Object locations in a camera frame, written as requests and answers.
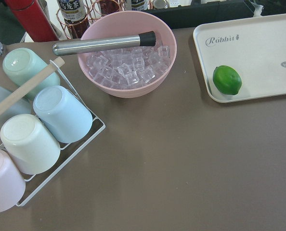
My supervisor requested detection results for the light blue cup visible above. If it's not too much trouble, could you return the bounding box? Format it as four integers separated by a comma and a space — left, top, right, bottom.
33, 85, 92, 143

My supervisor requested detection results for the pink bowl with ice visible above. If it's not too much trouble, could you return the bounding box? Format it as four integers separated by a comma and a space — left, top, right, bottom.
78, 11, 177, 98

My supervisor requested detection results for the red thermos bottle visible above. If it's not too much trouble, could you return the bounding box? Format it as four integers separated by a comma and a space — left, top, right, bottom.
5, 0, 58, 42

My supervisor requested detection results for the pink cup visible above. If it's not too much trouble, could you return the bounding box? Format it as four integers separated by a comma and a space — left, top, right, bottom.
0, 150, 26, 212

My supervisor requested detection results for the steel muddler with black tip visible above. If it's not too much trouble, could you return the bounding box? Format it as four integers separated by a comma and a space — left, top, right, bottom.
52, 31, 156, 56

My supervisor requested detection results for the cream rabbit tray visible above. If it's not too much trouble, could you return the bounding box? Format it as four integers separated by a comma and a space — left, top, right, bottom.
193, 14, 286, 103

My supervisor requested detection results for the wooden rack handle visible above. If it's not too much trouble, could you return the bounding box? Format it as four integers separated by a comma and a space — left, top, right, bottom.
0, 57, 65, 114

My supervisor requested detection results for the pale grey cup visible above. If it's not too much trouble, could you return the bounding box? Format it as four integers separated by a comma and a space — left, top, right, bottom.
0, 86, 32, 129

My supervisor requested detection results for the cream white cup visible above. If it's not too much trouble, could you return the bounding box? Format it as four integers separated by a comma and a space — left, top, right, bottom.
0, 114, 61, 175

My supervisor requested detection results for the mint green cup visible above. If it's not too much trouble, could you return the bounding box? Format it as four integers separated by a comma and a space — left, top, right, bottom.
2, 48, 60, 101

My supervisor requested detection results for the white wire cup rack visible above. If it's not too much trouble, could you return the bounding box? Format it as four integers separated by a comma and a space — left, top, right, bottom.
0, 60, 106, 207

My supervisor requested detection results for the green lime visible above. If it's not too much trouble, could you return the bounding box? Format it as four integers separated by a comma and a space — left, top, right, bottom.
213, 65, 242, 95

